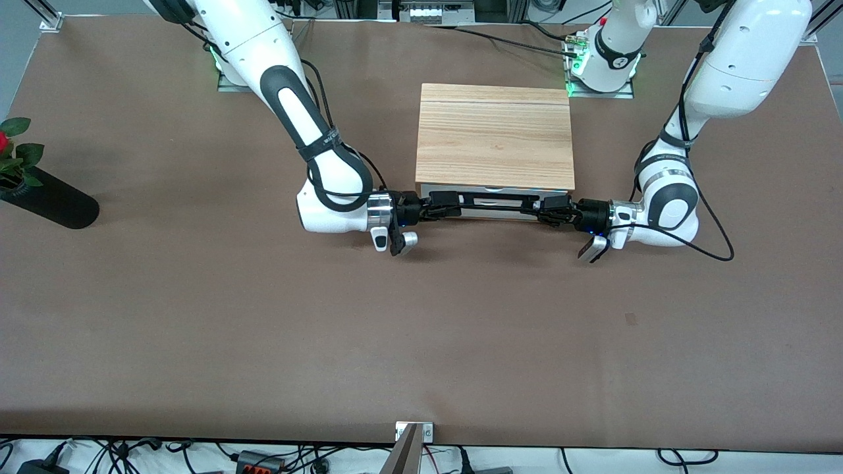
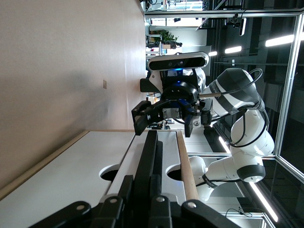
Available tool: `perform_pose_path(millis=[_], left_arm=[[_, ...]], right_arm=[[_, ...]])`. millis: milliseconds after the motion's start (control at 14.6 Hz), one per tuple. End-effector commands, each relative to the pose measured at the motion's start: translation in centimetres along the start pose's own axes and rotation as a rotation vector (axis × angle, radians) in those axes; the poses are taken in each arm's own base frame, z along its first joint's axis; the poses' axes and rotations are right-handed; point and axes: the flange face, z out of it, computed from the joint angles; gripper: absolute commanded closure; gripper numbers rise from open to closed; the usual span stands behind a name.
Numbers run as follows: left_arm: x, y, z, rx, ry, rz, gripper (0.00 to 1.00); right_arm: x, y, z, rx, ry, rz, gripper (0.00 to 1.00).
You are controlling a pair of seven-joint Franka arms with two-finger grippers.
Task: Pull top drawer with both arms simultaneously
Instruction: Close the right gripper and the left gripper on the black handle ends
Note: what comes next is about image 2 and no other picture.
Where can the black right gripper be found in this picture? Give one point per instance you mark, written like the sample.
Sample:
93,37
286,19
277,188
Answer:
180,95

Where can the ceiling light strip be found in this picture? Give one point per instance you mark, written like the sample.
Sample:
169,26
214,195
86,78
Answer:
263,202
232,49
279,40

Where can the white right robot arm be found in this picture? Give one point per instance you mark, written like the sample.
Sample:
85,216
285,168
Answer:
249,135

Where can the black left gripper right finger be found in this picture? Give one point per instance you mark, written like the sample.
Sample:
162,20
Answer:
164,213

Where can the aluminium cell frame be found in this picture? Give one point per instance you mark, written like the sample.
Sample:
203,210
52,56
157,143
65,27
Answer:
288,83

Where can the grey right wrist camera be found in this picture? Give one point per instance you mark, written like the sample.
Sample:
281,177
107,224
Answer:
178,62

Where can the green potted plant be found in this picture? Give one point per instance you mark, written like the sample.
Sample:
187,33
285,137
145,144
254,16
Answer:
168,35

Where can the small brown tape patch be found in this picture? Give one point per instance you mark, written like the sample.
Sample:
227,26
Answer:
104,84

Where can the wooden drawer cabinet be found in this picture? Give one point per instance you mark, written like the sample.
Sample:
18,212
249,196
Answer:
187,166

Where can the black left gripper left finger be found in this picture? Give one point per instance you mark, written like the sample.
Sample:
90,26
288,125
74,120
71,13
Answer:
111,209

